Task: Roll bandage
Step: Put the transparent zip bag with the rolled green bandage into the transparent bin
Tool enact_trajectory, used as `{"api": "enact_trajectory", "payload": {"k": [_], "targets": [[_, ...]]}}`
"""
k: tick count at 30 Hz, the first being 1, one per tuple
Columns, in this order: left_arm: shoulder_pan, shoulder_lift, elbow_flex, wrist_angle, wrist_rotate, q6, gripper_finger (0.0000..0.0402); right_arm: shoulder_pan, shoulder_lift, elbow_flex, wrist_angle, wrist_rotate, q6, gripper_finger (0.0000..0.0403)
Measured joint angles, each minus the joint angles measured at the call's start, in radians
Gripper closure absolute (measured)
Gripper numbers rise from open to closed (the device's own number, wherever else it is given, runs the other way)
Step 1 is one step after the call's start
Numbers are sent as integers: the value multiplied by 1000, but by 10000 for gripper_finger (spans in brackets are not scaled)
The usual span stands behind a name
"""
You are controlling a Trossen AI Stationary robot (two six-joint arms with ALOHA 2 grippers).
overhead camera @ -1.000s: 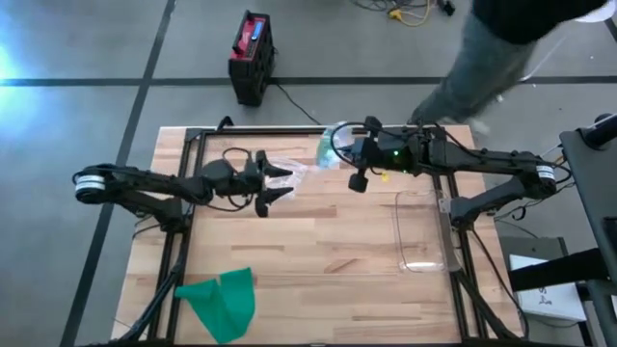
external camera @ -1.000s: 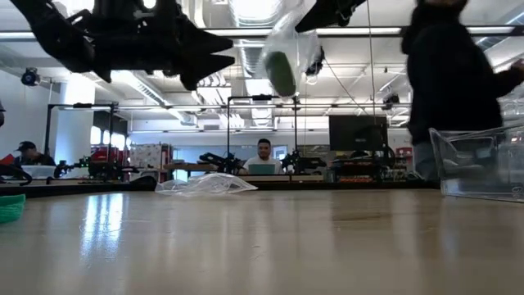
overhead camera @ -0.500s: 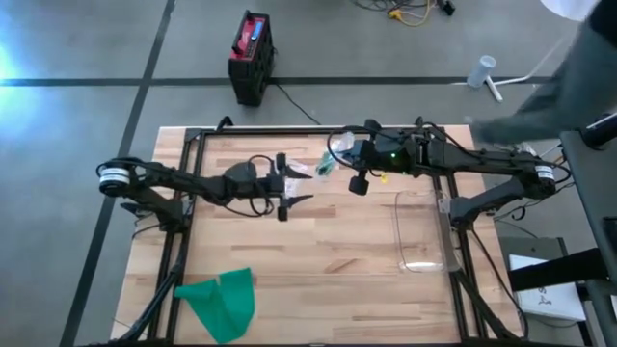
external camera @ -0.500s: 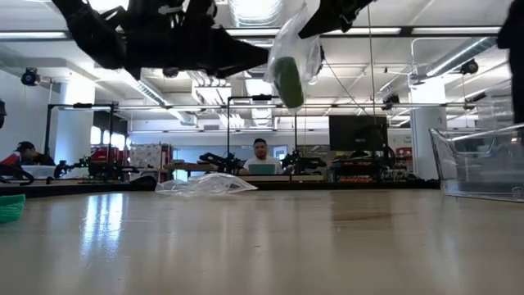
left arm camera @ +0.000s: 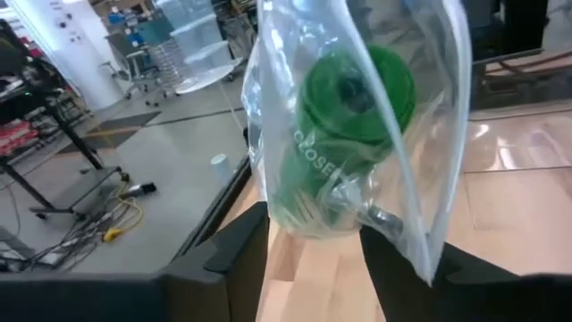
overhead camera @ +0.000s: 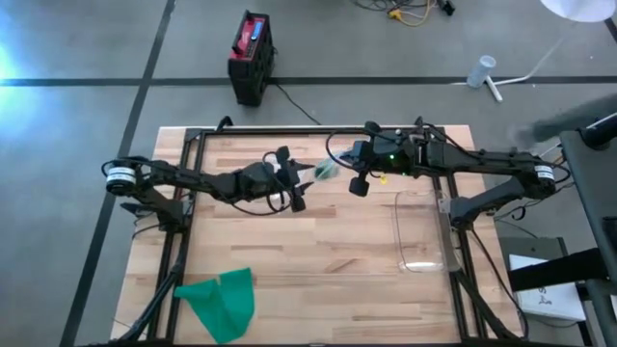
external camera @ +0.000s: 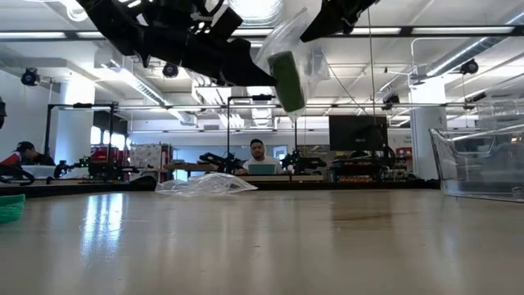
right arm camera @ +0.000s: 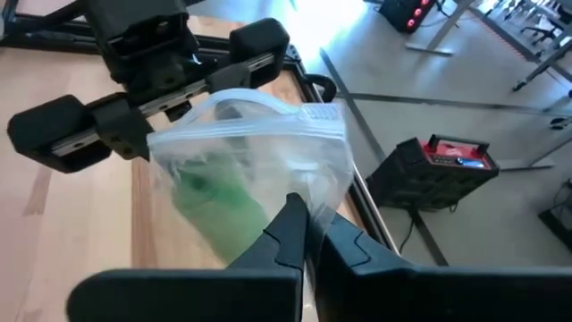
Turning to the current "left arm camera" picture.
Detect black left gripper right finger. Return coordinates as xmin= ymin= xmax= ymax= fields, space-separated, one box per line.
xmin=359 ymin=225 xmax=572 ymax=322

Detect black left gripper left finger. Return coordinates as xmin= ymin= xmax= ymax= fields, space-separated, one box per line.
xmin=0 ymin=200 xmax=270 ymax=322

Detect clear plastic bag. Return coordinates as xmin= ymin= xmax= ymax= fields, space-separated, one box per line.
xmin=240 ymin=0 xmax=474 ymax=287

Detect green woven bandage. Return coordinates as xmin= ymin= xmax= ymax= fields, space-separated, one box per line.
xmin=272 ymin=44 xmax=417 ymax=230

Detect clear plastic cup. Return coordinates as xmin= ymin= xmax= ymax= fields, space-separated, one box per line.
xmin=210 ymin=153 xmax=233 ymax=181

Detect dark floor mat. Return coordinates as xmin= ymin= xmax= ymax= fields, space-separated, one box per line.
xmin=56 ymin=111 xmax=162 ymax=156

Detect black metal stand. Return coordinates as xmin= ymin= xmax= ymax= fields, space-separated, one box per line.
xmin=0 ymin=17 xmax=131 ymax=221

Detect white floor lamp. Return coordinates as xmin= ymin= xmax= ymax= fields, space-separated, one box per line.
xmin=173 ymin=57 xmax=246 ymax=133

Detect stacked clear plastic containers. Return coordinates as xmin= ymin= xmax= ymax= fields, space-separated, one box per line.
xmin=151 ymin=0 xmax=234 ymax=89

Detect yellow and black floor cables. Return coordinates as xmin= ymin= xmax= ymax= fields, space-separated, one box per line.
xmin=0 ymin=181 xmax=158 ymax=270

